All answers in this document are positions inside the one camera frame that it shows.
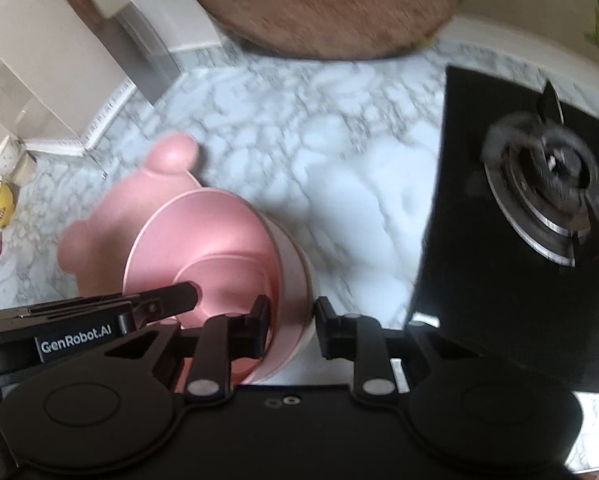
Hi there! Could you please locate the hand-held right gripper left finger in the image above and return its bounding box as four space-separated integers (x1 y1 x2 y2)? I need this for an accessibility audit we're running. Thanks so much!
102 295 272 399

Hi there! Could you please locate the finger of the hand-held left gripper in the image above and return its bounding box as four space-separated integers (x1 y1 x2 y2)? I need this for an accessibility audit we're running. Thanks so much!
116 281 200 331

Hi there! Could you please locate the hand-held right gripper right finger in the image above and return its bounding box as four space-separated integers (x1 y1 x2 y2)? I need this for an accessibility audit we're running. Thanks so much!
314 296 461 397

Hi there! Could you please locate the pink bowl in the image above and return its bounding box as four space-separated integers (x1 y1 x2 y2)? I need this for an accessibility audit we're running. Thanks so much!
122 187 300 386

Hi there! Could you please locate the pink bear-shaped plate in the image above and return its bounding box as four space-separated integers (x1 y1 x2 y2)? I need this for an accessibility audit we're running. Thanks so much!
56 131 205 293

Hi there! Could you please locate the white floral bowl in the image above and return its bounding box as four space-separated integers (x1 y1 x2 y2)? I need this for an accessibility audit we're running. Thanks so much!
0 136 25 177

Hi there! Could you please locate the black glass gas stove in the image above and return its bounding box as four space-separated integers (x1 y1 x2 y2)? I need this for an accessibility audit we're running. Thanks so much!
407 64 599 411

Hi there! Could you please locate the metal burner pan support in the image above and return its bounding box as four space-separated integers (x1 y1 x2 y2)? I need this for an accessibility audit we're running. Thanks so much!
479 80 599 268

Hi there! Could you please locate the round wooden cutting board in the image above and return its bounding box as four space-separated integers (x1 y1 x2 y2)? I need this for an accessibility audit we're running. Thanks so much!
175 0 475 61

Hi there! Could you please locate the cleaver with wooden handle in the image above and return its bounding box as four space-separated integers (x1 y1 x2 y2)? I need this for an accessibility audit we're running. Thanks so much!
60 0 180 106

